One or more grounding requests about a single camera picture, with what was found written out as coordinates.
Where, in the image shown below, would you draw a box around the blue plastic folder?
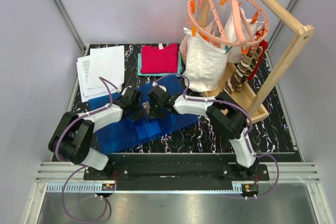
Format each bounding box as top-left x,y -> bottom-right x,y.
88,76 -> 199,154

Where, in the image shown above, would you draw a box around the white paper sheets stack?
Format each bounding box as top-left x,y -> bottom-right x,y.
76,46 -> 125,102

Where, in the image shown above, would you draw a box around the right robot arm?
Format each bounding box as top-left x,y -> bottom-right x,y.
148,86 -> 259,180

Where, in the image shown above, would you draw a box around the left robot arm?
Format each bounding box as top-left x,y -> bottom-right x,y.
48,87 -> 144,180

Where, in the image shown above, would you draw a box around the teal folded shirt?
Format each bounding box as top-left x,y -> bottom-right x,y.
137,53 -> 183,77

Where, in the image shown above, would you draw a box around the red folded shirt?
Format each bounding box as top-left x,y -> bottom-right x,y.
140,44 -> 179,74

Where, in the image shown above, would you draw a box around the white hanging towel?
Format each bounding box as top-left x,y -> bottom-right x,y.
179,27 -> 228,92

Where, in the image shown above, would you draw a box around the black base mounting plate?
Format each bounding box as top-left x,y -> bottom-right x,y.
83,153 -> 269,193

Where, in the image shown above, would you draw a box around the brown striped socks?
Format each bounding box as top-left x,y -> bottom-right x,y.
223,49 -> 256,95

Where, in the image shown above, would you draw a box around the pink round clip hanger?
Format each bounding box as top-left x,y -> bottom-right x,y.
187,0 -> 270,52

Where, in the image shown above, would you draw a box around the red hanging cloth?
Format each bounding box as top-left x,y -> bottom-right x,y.
247,40 -> 268,81

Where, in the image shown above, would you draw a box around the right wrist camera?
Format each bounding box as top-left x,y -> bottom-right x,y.
152,82 -> 167,92

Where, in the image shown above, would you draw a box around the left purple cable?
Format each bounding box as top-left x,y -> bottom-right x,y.
54,76 -> 123,222

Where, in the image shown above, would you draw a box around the wooden drying rack frame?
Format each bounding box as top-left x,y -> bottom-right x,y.
196,0 -> 316,122

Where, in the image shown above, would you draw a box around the aluminium rail frame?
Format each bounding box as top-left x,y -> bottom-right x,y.
25,156 -> 333,223

